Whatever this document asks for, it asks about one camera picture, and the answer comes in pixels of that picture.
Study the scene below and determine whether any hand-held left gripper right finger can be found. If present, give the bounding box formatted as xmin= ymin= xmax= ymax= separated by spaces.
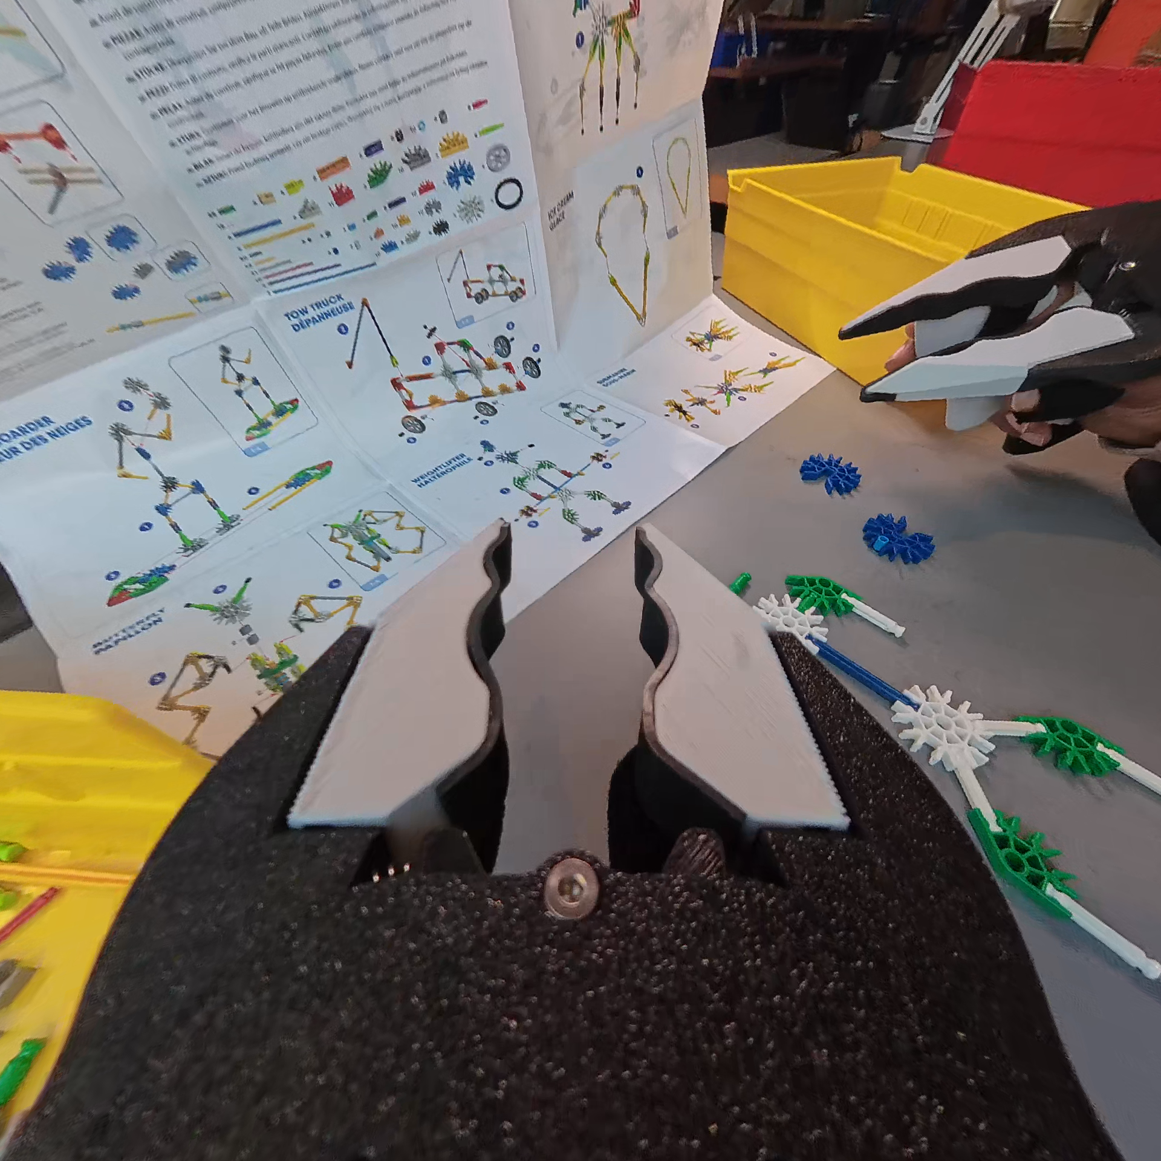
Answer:
xmin=610 ymin=522 xmax=855 ymax=871

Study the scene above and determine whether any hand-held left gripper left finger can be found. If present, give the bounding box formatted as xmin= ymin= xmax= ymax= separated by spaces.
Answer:
xmin=289 ymin=518 xmax=514 ymax=871

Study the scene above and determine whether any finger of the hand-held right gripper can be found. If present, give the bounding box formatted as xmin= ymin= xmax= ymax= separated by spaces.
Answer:
xmin=839 ymin=236 xmax=1081 ymax=342
xmin=860 ymin=301 xmax=1138 ymax=432

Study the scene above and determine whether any yellow plastic bin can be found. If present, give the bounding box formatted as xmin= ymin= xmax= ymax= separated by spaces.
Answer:
xmin=0 ymin=689 xmax=215 ymax=1120
xmin=723 ymin=156 xmax=1089 ymax=386

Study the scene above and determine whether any white green blue toy assembly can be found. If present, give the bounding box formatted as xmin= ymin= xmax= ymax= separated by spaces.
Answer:
xmin=754 ymin=573 xmax=1161 ymax=981

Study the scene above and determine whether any pile of colourful toy pieces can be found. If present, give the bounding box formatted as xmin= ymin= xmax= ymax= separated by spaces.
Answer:
xmin=0 ymin=838 xmax=65 ymax=1102

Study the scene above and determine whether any person's right hand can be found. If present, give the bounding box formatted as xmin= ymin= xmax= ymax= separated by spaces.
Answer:
xmin=993 ymin=375 xmax=1161 ymax=454

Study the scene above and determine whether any red plastic bin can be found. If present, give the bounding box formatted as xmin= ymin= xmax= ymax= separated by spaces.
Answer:
xmin=935 ymin=57 xmax=1161 ymax=209

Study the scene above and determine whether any white metal stand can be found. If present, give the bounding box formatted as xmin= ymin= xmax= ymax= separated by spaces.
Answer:
xmin=910 ymin=0 xmax=1026 ymax=140

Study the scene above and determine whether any blue toy connector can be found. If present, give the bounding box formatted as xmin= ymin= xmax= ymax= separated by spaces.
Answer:
xmin=799 ymin=451 xmax=861 ymax=496
xmin=861 ymin=512 xmax=936 ymax=566

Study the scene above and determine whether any orange crate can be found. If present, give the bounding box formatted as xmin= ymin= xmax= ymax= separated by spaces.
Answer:
xmin=1083 ymin=0 xmax=1161 ymax=67

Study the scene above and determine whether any blue crate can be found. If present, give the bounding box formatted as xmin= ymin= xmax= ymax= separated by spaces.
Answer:
xmin=709 ymin=23 xmax=792 ymax=70

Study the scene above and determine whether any folded paper instruction sheet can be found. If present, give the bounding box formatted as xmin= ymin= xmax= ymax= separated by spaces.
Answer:
xmin=0 ymin=0 xmax=837 ymax=758

